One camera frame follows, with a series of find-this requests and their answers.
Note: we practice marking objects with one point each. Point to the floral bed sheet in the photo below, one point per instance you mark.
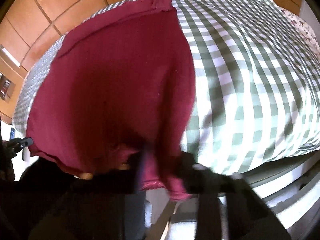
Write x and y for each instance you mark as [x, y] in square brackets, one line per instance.
[302, 27]

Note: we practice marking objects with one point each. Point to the dark red cloth garment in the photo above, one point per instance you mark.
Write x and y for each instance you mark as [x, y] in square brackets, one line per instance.
[112, 80]

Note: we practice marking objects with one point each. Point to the green white checked blanket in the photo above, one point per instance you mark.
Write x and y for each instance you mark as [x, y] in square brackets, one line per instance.
[250, 80]

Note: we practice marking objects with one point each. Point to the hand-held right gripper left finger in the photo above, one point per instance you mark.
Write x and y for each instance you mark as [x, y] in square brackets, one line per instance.
[143, 170]

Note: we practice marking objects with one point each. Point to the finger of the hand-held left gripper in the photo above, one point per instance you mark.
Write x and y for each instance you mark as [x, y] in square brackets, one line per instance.
[21, 142]

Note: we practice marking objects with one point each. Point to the bed frame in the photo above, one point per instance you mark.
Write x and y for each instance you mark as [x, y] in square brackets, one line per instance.
[282, 180]

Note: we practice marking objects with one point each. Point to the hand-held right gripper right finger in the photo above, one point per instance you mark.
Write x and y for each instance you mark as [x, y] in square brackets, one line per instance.
[190, 170]

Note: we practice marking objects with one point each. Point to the wooden panelled headboard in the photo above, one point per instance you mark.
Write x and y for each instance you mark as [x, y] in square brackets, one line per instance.
[50, 10]

